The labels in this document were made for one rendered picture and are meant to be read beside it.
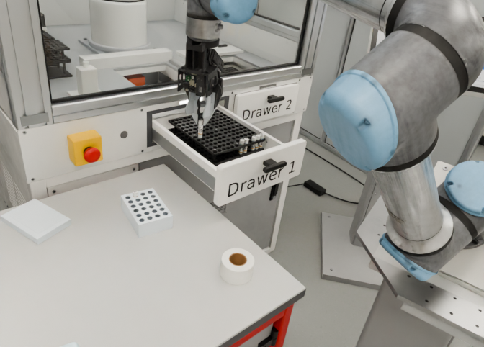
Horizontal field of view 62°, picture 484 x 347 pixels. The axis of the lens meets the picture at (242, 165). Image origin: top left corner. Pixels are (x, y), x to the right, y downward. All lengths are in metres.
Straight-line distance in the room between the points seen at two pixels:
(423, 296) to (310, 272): 1.11
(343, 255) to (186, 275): 1.35
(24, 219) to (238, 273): 0.50
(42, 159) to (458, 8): 0.91
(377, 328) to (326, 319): 0.67
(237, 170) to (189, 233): 0.19
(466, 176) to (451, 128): 1.72
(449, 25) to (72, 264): 0.79
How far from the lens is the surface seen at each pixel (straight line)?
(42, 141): 1.07
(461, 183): 0.87
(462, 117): 2.56
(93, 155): 1.05
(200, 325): 0.81
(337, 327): 1.87
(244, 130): 1.16
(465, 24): 0.55
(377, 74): 0.49
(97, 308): 0.84
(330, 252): 2.14
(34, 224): 1.02
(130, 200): 1.02
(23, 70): 1.00
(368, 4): 0.64
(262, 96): 1.39
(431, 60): 0.51
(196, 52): 0.89
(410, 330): 1.20
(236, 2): 0.76
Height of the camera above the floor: 1.40
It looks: 31 degrees down
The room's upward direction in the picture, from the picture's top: 8 degrees clockwise
